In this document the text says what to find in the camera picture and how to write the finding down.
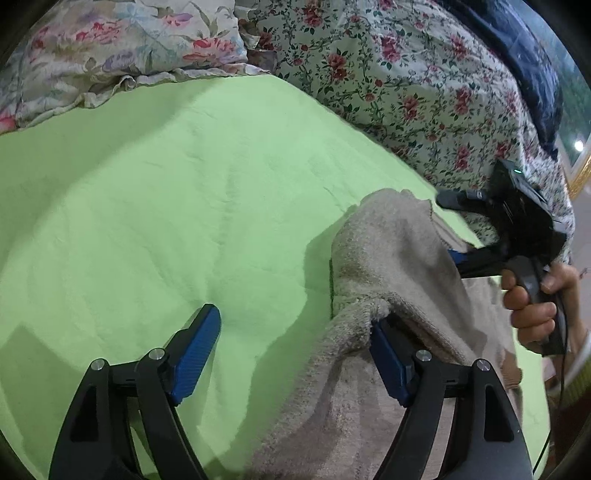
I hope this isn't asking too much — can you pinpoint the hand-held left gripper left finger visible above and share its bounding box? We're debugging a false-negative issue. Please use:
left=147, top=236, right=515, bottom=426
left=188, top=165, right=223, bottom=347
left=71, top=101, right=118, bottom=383
left=48, top=303, right=222, bottom=480

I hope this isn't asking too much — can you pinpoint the person's right forearm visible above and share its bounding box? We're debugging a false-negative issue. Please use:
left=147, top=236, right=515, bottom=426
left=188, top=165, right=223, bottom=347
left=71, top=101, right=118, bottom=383
left=546, top=329, right=591, bottom=407

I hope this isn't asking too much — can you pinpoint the black cable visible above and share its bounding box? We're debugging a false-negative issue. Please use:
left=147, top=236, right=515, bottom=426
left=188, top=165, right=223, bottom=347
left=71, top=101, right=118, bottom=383
left=531, top=346, right=568, bottom=478

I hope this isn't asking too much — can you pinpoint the frilled floral pillow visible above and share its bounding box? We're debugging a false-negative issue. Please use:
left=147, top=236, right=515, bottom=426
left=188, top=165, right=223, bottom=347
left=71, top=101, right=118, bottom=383
left=0, top=0, right=271, bottom=134

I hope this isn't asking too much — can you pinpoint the beige-grey towel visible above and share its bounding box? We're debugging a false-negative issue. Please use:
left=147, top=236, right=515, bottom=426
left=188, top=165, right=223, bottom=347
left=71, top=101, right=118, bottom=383
left=245, top=188, right=525, bottom=480

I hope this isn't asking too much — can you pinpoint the dark blue cloth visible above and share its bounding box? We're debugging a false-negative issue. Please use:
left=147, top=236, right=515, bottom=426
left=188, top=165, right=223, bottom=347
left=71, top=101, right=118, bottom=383
left=438, top=0, right=565, bottom=153

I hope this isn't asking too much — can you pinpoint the gold picture frame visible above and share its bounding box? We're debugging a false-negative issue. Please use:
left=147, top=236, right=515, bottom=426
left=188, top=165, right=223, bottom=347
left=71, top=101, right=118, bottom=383
left=564, top=154, right=591, bottom=200

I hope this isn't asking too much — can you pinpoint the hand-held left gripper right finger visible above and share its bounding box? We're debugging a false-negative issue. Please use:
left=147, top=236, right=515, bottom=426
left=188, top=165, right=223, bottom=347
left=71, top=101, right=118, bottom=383
left=369, top=318, right=534, bottom=480

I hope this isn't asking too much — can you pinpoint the green bed sheet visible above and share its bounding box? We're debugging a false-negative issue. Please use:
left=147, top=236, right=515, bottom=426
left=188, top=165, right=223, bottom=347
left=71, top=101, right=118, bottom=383
left=0, top=74, right=552, bottom=480

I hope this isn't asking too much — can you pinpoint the person's right hand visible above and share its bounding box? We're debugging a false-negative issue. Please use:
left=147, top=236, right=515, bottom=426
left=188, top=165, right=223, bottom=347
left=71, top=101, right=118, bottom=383
left=501, top=262, right=586, bottom=348

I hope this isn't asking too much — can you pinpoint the white floral quilt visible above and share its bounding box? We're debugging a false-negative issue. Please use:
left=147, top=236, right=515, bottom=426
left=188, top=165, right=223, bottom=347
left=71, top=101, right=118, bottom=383
left=235, top=0, right=575, bottom=245

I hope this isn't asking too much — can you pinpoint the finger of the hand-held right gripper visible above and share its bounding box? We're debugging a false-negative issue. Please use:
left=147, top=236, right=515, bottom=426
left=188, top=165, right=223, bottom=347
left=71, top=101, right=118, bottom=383
left=436, top=188, right=497, bottom=217
left=447, top=246, right=509, bottom=280

